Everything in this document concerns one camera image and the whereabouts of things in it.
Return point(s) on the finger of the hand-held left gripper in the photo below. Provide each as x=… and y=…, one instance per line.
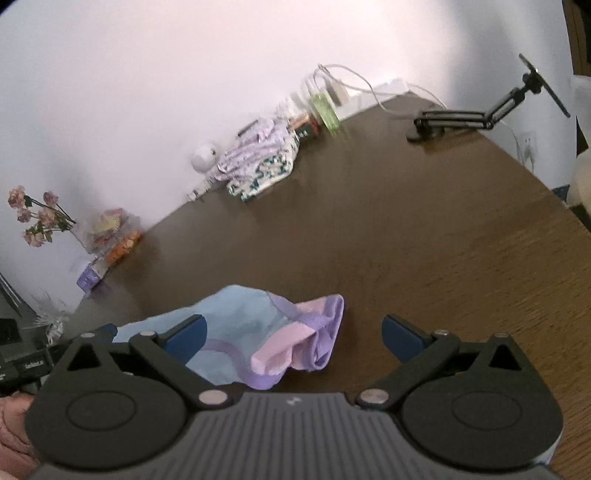
x=107, y=332

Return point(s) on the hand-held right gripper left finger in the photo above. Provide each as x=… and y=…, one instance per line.
x=187, y=339

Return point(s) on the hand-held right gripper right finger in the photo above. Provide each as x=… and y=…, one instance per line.
x=400, y=339

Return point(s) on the pink blue sleeveless shirt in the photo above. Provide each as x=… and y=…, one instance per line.
x=240, y=332

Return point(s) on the purple tissue pack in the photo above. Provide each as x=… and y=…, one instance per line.
x=92, y=277

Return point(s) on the clear box of oranges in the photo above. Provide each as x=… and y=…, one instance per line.
x=122, y=247

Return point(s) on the grey flower vase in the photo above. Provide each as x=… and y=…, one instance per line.
x=83, y=237

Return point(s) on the clear bag of snacks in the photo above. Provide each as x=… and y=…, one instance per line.
x=113, y=230

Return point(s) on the pink artificial flowers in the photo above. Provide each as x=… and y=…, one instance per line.
x=39, y=217

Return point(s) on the white robot toy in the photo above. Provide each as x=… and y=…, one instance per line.
x=204, y=157

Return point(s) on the green print folded garment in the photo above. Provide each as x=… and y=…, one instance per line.
x=265, y=173

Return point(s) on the purple print folded garment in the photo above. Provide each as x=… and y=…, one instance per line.
x=249, y=152

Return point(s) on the red box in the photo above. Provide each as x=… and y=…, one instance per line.
x=307, y=127

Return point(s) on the green spray bottle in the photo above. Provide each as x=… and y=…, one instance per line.
x=325, y=113

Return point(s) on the white chair cloth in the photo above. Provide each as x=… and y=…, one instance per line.
x=582, y=138

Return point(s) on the wooden chair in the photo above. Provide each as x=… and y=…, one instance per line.
x=579, y=37

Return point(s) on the white wall socket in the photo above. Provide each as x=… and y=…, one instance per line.
x=527, y=147

